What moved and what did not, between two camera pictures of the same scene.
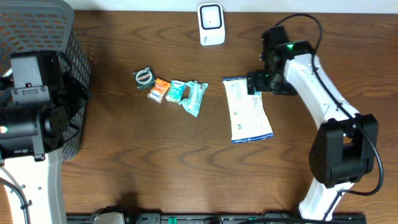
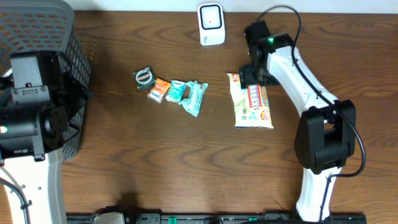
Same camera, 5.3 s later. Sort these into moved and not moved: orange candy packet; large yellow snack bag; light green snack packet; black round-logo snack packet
Moved: large yellow snack bag
Not moved: orange candy packet; black round-logo snack packet; light green snack packet
